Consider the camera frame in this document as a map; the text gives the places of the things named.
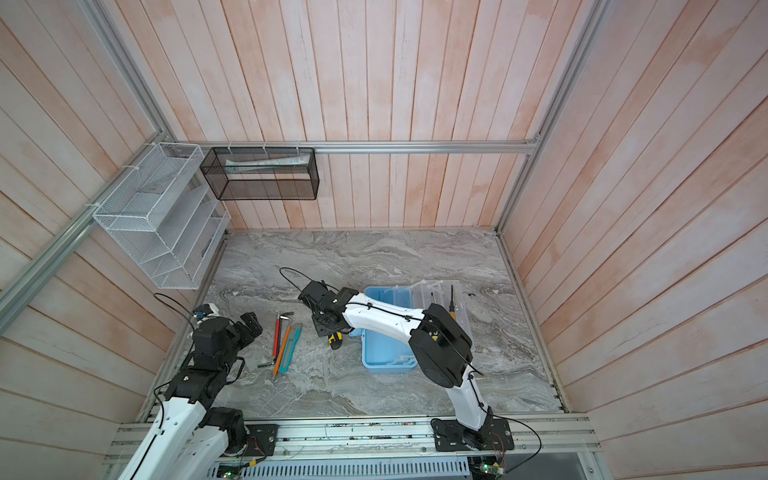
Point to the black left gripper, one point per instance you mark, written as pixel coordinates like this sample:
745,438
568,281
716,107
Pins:
252,323

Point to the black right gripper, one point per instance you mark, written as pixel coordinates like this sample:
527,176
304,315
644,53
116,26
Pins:
318,319

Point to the red handled tool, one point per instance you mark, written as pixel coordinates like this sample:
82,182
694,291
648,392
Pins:
277,337

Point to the teal utility knife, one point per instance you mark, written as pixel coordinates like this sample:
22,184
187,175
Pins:
292,342

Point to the orange pencil tool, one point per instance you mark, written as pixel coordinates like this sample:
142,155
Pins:
281,353

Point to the blue plastic tool box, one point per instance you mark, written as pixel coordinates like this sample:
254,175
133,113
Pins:
385,350

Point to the yellow black utility knife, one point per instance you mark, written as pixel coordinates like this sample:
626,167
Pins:
335,340

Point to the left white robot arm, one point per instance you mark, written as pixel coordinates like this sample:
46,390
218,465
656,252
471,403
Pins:
190,433

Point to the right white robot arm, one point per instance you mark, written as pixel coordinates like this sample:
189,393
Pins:
442,348

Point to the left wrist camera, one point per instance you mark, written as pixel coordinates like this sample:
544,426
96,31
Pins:
205,310

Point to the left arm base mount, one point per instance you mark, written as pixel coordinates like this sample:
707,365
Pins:
252,440

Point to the white wire mesh shelf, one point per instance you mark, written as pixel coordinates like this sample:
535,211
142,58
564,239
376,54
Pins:
166,221

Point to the black wire mesh basket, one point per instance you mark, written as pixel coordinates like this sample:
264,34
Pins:
262,173

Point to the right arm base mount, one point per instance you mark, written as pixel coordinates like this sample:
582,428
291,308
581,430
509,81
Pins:
451,436

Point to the aluminium frame rail back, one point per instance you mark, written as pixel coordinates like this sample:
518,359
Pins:
387,147

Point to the aluminium frame rail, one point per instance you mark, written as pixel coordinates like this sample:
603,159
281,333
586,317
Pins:
34,277
387,147
589,32

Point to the aluminium frame rail left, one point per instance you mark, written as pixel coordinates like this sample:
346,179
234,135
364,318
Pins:
34,277

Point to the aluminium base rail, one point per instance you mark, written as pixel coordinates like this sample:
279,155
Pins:
558,446

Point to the aluminium frame rail right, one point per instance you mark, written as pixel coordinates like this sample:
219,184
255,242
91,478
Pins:
589,32

